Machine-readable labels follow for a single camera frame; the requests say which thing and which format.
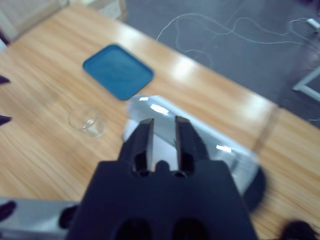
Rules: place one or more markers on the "wooden crate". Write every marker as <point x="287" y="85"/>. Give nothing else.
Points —
<point x="30" y="15"/>

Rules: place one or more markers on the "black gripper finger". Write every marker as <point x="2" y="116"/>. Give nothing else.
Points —
<point x="3" y="80"/>
<point x="187" y="142"/>
<point x="3" y="120"/>
<point x="142" y="142"/>

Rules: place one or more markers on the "white metal frame post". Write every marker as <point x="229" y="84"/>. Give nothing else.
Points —
<point x="307" y="85"/>

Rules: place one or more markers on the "teal plastic tray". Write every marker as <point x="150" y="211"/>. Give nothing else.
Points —
<point x="117" y="71"/>

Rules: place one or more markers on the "white capsule coffee machine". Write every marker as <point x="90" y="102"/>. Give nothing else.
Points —
<point x="225" y="140"/>

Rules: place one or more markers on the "clear drinking glass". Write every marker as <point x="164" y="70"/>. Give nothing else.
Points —
<point x="92" y="127"/>

